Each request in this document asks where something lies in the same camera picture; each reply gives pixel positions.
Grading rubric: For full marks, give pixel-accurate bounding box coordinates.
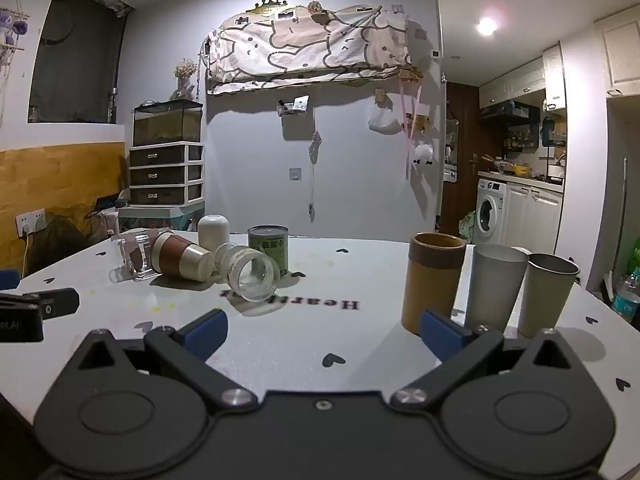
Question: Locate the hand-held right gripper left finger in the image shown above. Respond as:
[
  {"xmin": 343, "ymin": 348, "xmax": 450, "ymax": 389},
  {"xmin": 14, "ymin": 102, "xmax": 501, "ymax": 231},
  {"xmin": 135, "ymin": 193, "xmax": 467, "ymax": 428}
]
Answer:
[{"xmin": 70, "ymin": 309, "xmax": 259, "ymax": 413}]

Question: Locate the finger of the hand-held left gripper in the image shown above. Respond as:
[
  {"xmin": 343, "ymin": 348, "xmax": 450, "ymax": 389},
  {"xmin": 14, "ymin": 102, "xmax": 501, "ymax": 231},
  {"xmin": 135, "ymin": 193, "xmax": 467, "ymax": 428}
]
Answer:
[{"xmin": 0, "ymin": 287, "xmax": 80, "ymax": 321}]

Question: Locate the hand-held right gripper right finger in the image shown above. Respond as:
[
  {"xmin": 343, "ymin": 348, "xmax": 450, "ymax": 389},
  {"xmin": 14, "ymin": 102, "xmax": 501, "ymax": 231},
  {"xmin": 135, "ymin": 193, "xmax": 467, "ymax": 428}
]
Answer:
[{"xmin": 390, "ymin": 310, "xmax": 583, "ymax": 413}]

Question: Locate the tall brown cup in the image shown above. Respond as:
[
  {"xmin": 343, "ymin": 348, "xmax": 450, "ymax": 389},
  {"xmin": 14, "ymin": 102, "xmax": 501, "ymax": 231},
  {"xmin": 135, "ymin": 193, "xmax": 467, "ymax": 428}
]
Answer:
[{"xmin": 401, "ymin": 232, "xmax": 467, "ymax": 336}]

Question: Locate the frosted grey cup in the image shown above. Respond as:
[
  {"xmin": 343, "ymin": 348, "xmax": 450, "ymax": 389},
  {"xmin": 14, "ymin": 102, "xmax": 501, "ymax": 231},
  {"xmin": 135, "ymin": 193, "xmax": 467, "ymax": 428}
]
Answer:
[{"xmin": 463, "ymin": 244, "xmax": 530, "ymax": 333}]

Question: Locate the brown and white cup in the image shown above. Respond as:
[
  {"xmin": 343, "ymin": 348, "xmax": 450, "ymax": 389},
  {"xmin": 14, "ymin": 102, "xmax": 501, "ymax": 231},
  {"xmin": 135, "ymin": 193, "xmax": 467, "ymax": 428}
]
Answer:
[{"xmin": 150, "ymin": 231, "xmax": 215, "ymax": 282}]

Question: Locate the white plastic cup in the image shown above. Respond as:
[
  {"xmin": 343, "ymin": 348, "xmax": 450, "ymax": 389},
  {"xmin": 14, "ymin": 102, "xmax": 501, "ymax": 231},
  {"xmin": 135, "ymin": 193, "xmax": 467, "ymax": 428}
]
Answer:
[{"xmin": 198, "ymin": 214, "xmax": 231, "ymax": 256}]

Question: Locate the beige grey cup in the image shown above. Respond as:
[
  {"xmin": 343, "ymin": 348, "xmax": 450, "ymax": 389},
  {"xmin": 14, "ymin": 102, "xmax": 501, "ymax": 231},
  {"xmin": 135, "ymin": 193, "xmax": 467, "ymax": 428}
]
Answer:
[{"xmin": 517, "ymin": 253, "xmax": 581, "ymax": 339}]

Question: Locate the clear glass jar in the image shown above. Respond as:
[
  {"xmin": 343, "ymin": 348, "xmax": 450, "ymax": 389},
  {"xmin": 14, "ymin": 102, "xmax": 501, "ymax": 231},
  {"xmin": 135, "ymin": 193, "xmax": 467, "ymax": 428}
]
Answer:
[{"xmin": 216, "ymin": 243, "xmax": 281, "ymax": 304}]

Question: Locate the clear square glass mug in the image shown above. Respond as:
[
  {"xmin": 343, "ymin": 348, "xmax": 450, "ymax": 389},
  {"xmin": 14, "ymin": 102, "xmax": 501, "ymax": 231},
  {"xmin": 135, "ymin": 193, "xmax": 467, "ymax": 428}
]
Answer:
[{"xmin": 109, "ymin": 229, "xmax": 162, "ymax": 284}]

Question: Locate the green tin can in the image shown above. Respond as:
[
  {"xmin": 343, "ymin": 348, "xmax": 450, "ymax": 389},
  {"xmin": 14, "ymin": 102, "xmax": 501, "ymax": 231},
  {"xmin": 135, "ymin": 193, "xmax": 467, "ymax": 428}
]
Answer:
[{"xmin": 248, "ymin": 225, "xmax": 290, "ymax": 279}]

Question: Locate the white washing machine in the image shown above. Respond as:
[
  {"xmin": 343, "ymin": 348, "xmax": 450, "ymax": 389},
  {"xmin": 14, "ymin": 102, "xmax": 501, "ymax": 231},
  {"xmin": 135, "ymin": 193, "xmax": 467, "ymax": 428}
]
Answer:
[{"xmin": 474, "ymin": 178, "xmax": 509, "ymax": 247}]

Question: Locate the white lower kitchen cabinet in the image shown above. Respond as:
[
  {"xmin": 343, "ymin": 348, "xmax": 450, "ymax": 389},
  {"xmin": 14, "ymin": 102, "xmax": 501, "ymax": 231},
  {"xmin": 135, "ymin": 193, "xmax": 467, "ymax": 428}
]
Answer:
[{"xmin": 505, "ymin": 180, "xmax": 564, "ymax": 257}]

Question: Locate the white kitchen cabinet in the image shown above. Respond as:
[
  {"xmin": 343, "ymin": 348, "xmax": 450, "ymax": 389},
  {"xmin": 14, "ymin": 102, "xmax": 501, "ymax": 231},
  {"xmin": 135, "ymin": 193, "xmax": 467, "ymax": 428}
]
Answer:
[
  {"xmin": 478, "ymin": 44, "xmax": 568, "ymax": 111},
  {"xmin": 505, "ymin": 180, "xmax": 564, "ymax": 257}
]

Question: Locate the white drawer unit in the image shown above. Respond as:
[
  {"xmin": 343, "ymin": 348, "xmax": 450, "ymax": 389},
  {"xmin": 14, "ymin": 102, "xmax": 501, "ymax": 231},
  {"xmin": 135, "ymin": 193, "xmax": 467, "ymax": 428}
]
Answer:
[{"xmin": 128, "ymin": 142, "xmax": 205, "ymax": 207}]

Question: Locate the brown door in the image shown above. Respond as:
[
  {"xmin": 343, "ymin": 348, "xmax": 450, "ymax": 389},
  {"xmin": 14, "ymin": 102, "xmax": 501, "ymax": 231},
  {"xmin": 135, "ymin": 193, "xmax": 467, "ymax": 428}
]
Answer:
[{"xmin": 439, "ymin": 81, "xmax": 482, "ymax": 237}]

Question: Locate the clear water bottle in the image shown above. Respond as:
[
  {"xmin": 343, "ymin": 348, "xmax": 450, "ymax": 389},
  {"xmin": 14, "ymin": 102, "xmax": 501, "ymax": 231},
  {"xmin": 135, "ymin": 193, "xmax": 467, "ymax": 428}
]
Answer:
[{"xmin": 610, "ymin": 267, "xmax": 640, "ymax": 324}]

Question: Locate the glass fish tank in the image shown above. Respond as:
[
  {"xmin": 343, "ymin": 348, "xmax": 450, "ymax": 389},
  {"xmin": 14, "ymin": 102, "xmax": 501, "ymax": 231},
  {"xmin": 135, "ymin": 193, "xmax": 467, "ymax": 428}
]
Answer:
[{"xmin": 132, "ymin": 99, "xmax": 204, "ymax": 147}]

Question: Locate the white hanging bag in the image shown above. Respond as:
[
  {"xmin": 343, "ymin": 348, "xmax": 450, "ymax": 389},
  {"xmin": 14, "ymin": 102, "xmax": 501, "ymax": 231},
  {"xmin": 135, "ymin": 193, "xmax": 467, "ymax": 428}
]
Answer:
[{"xmin": 368, "ymin": 104, "xmax": 404, "ymax": 135}]

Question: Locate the pink ribbon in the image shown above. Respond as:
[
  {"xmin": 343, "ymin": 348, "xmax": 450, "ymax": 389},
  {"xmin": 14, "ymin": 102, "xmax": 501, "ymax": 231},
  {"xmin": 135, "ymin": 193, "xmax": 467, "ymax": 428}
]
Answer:
[{"xmin": 399, "ymin": 79, "xmax": 422, "ymax": 152}]

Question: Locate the dark window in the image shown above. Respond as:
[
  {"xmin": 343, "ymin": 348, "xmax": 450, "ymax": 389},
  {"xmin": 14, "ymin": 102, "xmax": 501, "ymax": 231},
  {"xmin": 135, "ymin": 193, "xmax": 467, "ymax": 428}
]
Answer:
[{"xmin": 27, "ymin": 0, "xmax": 136, "ymax": 124}]

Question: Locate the dried flower vase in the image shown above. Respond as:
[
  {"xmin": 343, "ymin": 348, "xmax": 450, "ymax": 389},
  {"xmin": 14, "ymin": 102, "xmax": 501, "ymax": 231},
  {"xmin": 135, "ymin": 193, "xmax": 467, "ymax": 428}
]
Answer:
[{"xmin": 171, "ymin": 58, "xmax": 197, "ymax": 101}]

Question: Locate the white upper kitchen cabinet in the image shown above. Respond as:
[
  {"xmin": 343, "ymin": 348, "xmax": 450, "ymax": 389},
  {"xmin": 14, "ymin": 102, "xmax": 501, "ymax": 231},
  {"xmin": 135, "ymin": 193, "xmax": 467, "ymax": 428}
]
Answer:
[{"xmin": 478, "ymin": 44, "xmax": 568, "ymax": 111}]

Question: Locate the purple plush toy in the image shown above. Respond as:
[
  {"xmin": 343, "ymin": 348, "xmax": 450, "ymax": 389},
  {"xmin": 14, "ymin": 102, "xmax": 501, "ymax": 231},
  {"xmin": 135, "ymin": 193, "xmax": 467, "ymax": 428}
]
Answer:
[{"xmin": 0, "ymin": 7, "xmax": 32, "ymax": 47}]

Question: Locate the printed blanket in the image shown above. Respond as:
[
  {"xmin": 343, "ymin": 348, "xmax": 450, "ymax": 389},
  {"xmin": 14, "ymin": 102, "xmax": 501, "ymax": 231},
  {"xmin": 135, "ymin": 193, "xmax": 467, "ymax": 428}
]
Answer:
[{"xmin": 205, "ymin": 4, "xmax": 414, "ymax": 96}]

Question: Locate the gold crown decoration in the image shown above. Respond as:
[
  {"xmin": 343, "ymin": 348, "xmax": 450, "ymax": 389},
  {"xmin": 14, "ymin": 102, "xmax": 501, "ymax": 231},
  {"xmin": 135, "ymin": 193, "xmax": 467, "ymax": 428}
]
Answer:
[{"xmin": 244, "ymin": 0, "xmax": 289, "ymax": 16}]

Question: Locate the white power cable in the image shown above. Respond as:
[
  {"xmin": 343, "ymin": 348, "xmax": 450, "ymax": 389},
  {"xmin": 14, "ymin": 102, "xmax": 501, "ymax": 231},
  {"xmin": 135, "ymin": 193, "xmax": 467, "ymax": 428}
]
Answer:
[{"xmin": 20, "ymin": 230, "xmax": 34, "ymax": 278}]

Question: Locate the white wall socket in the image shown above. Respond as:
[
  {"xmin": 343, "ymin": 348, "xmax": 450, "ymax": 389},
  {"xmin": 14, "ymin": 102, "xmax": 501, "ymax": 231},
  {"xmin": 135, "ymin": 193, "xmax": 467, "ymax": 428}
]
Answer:
[{"xmin": 15, "ymin": 209, "xmax": 47, "ymax": 236}]

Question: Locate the hanging grey cord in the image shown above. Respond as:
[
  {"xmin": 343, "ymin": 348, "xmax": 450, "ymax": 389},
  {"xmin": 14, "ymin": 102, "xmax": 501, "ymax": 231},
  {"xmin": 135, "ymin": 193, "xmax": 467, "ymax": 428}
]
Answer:
[{"xmin": 308, "ymin": 130, "xmax": 322, "ymax": 222}]

